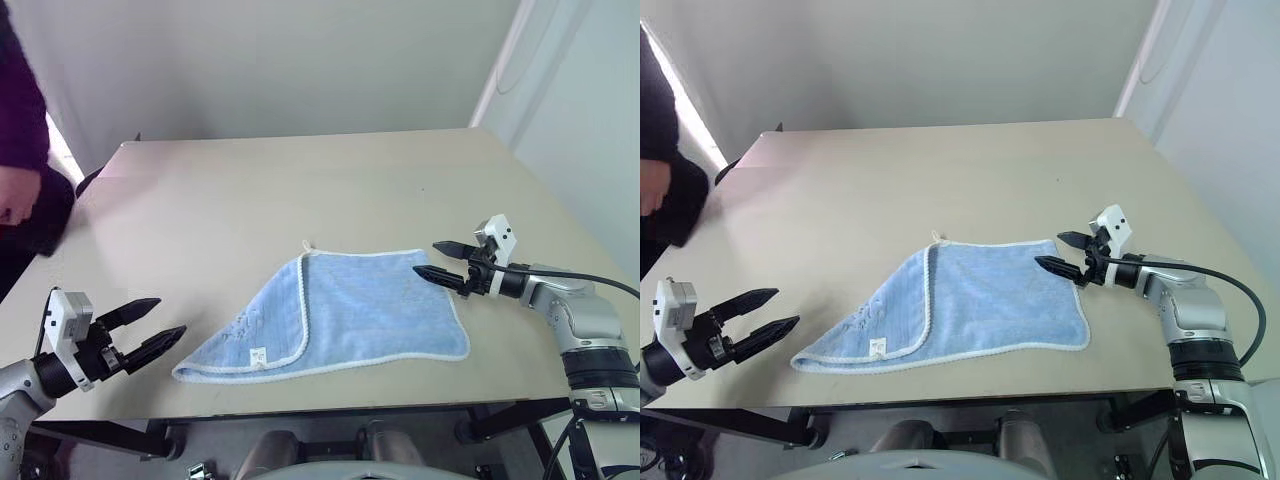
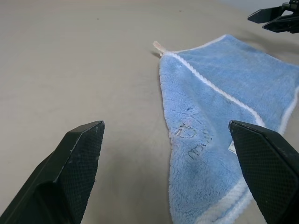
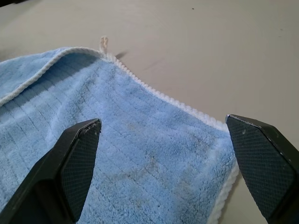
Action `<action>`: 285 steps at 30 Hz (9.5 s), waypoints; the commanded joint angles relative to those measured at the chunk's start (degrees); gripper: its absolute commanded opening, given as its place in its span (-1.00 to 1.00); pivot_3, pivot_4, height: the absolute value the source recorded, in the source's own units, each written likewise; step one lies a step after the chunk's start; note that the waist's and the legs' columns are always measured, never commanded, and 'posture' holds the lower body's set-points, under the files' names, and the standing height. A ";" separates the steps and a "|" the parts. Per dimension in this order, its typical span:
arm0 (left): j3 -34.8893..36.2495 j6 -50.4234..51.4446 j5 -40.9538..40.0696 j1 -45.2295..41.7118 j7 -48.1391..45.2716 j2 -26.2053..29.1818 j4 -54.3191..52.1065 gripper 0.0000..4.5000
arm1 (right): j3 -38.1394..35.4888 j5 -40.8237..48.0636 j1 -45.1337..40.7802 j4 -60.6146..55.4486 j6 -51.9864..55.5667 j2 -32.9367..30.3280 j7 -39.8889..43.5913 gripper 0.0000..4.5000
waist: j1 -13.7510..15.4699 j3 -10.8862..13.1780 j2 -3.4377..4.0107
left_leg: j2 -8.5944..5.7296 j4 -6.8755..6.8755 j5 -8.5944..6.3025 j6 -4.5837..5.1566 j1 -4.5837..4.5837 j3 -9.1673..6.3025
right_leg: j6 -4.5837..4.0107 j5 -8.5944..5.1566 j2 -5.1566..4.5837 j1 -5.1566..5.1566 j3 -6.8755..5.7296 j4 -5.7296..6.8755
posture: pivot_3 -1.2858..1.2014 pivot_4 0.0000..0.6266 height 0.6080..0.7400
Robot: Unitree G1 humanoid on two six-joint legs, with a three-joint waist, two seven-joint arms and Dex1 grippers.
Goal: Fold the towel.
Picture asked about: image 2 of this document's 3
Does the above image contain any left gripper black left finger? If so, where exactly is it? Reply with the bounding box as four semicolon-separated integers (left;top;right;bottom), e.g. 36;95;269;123
0;120;105;224

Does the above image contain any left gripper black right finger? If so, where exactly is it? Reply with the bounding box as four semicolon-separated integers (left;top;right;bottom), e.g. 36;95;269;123
228;120;299;224

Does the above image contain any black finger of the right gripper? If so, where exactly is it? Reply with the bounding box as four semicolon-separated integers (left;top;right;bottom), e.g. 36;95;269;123
247;6;285;24
261;14;299;35

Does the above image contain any light blue fluffy towel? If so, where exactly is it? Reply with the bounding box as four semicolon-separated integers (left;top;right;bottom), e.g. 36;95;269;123
152;34;299;224

